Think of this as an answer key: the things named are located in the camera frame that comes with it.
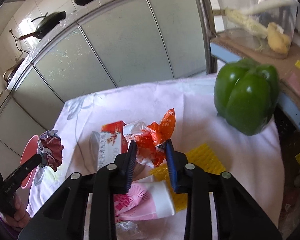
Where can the black wok with lid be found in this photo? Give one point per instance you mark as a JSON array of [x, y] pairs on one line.
[[46, 25]]

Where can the black gold rice cooker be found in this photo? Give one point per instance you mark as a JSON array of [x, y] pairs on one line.
[[8, 75]]

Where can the purple sleeve forearm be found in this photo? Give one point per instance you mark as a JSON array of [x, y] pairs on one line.
[[7, 232]]

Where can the white cabbage stalk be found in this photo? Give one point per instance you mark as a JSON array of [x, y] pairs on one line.
[[256, 18]]

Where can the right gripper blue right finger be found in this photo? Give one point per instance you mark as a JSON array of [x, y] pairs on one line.
[[176, 162]]

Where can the pink white plastic bag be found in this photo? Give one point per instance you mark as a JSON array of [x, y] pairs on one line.
[[144, 201]]

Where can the green bell pepper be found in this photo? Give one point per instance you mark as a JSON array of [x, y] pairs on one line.
[[245, 94]]

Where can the orange snack wrapper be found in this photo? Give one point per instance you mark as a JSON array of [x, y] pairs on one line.
[[150, 139]]

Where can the yellow ginger root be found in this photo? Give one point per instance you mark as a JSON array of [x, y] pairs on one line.
[[277, 41]]

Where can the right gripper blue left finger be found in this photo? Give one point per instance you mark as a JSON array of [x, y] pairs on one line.
[[125, 163]]

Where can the person's left hand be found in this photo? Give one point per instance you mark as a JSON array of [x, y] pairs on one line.
[[21, 217]]

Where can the clear plastic container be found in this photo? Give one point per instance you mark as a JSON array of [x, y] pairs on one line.
[[285, 17]]

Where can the white floral tablecloth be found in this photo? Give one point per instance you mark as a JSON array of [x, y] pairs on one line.
[[255, 161]]

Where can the dark red wrapper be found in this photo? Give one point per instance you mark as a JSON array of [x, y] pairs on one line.
[[50, 149]]

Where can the red white carton box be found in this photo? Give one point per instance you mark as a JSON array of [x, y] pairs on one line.
[[107, 144]]

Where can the metal shelf pole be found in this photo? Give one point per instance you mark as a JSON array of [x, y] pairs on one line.
[[208, 30]]

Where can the brown cardboard sheet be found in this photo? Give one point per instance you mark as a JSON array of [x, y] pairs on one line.
[[289, 73]]

